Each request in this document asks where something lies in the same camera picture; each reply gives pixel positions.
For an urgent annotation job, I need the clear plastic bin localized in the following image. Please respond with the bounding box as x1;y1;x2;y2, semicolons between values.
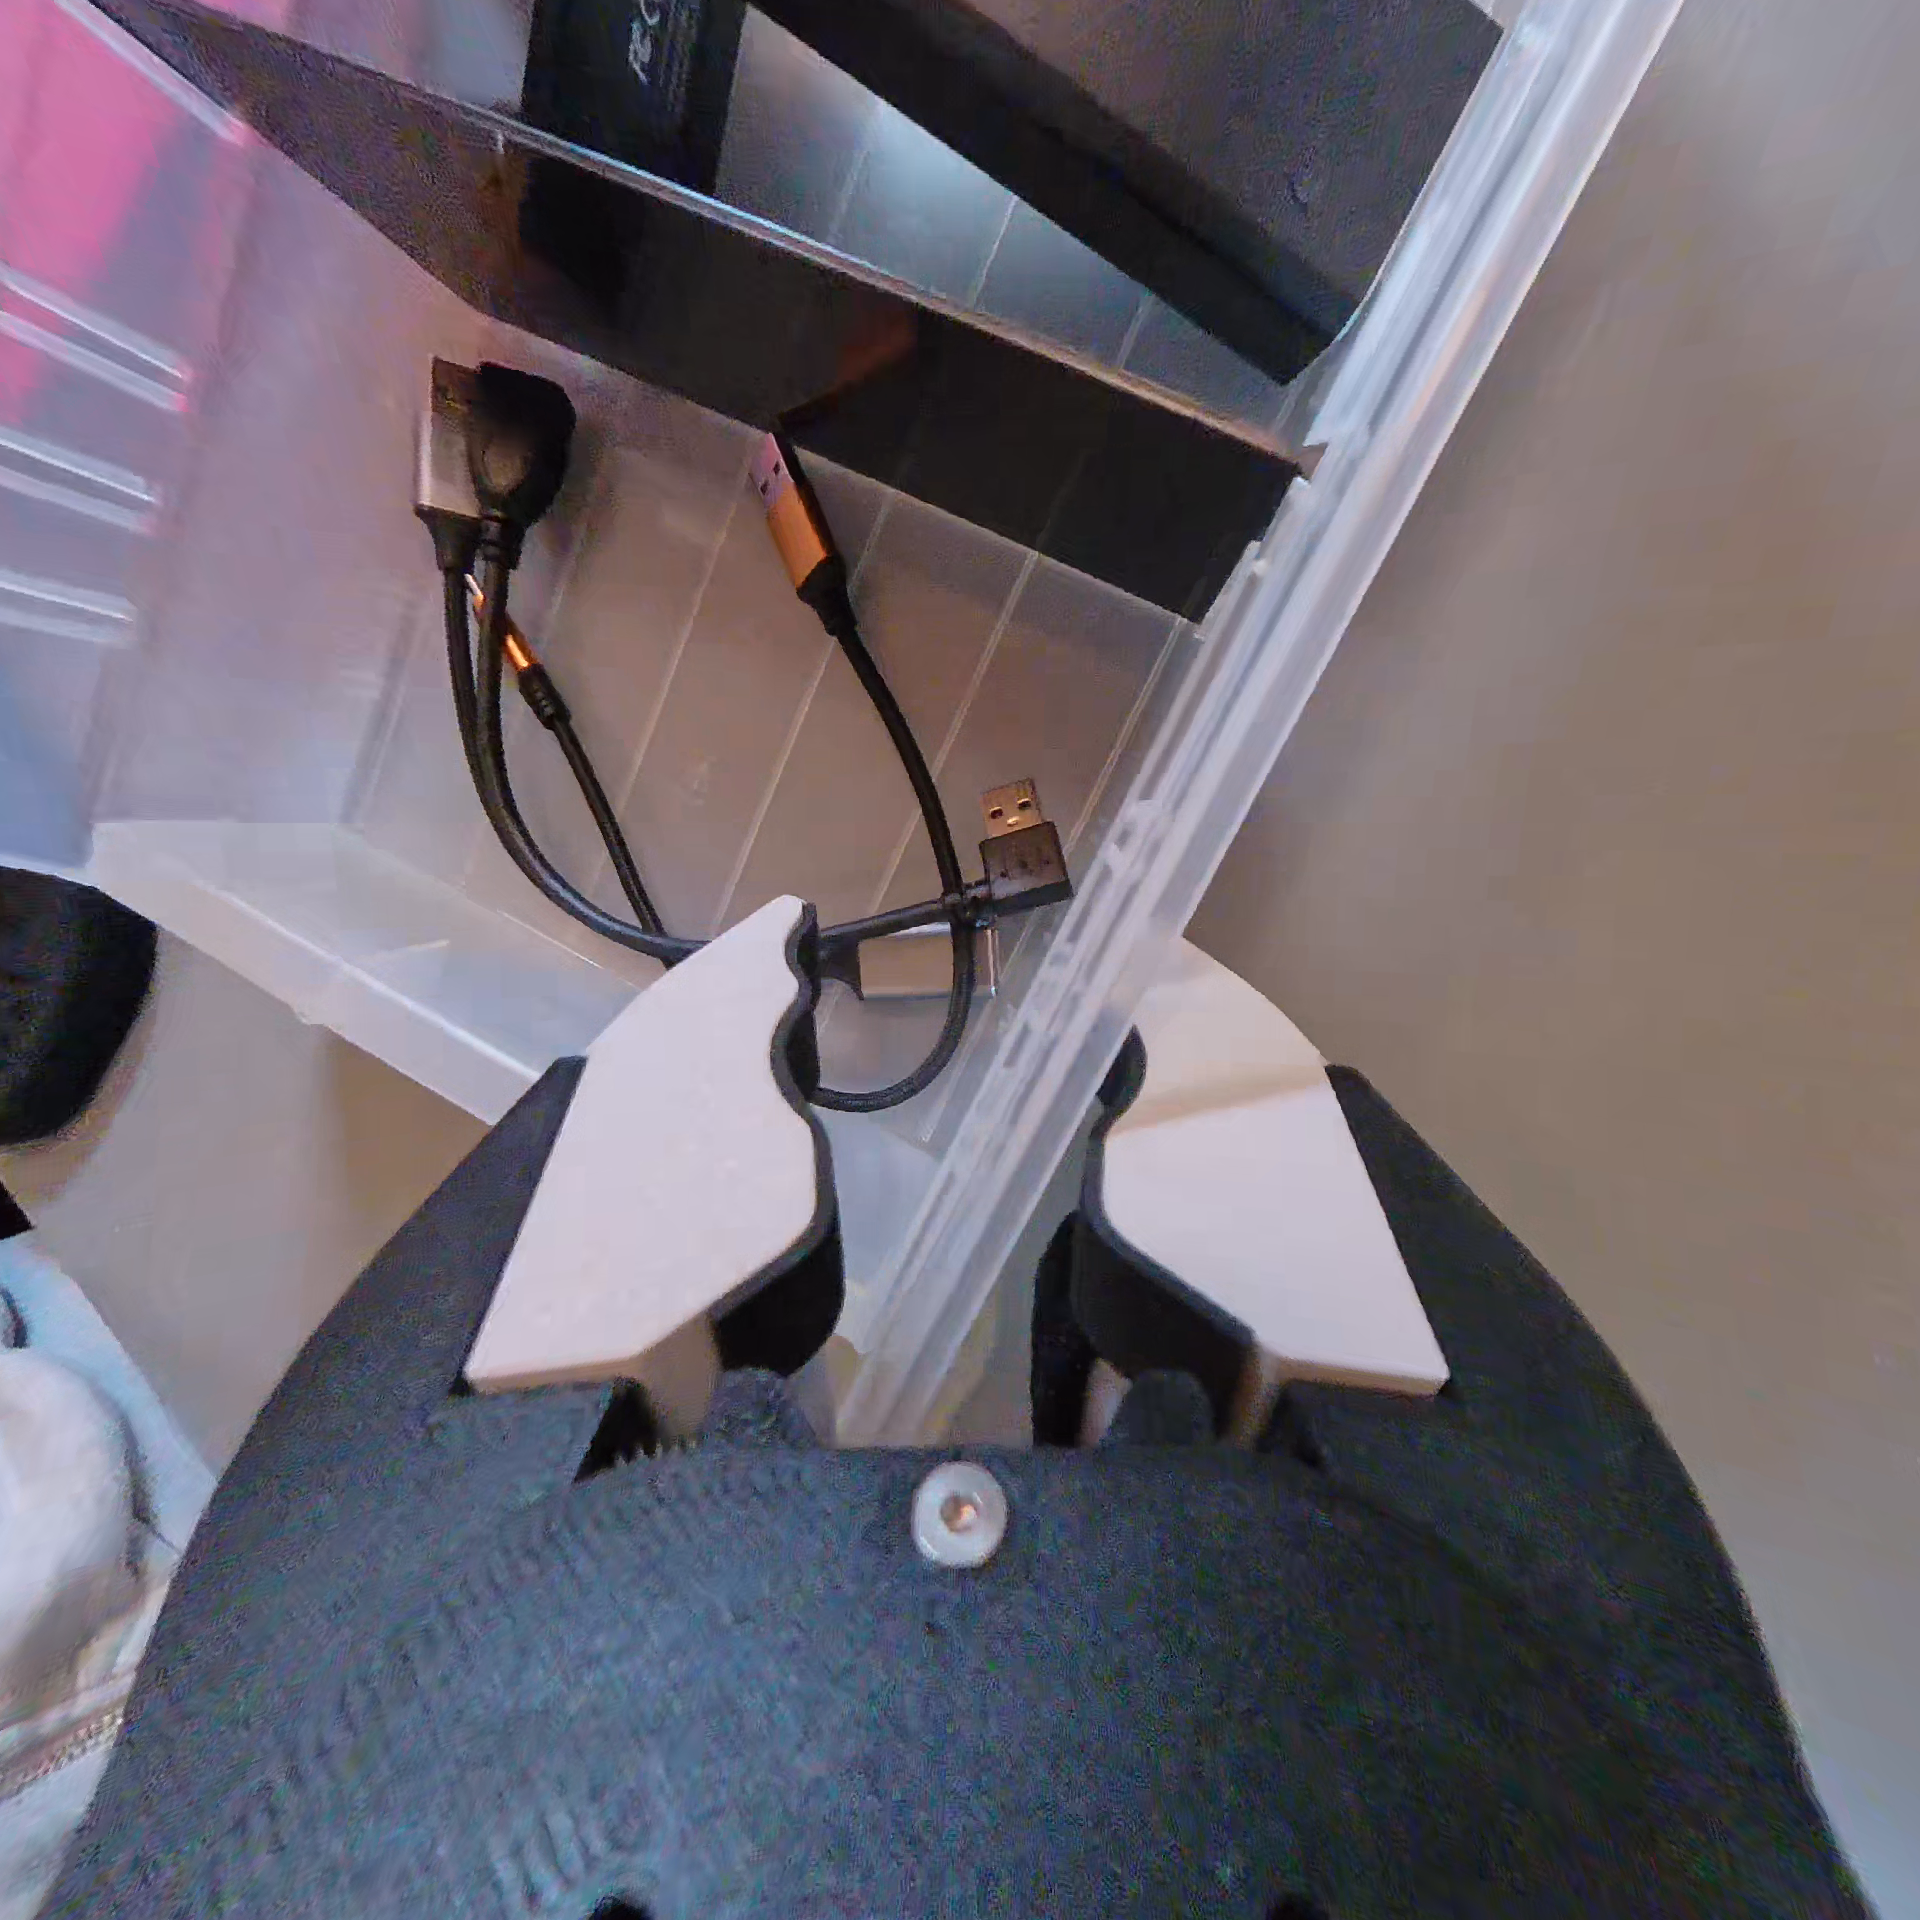
0;0;1689;1449

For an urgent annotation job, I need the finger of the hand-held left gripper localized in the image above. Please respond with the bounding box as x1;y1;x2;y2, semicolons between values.
87;0;530;320

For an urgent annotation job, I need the thin gold jack cable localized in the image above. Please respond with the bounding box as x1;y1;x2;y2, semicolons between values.
462;568;670;940

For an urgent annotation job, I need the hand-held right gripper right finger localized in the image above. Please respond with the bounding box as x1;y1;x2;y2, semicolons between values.
1032;1027;1454;1445

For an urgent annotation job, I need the angled plug black cable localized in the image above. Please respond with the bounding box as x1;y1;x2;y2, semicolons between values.
815;775;1079;963

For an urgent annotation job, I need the grey plug black cable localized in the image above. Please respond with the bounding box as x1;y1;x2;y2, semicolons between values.
411;353;707;963

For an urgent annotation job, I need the silver USB plug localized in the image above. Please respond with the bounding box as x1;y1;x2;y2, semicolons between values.
855;936;1004;1004

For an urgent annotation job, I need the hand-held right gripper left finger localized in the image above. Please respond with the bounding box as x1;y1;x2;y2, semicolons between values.
462;894;847;1441

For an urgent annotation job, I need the gold plug black cable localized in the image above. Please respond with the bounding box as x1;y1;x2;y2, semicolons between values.
747;430;975;1115

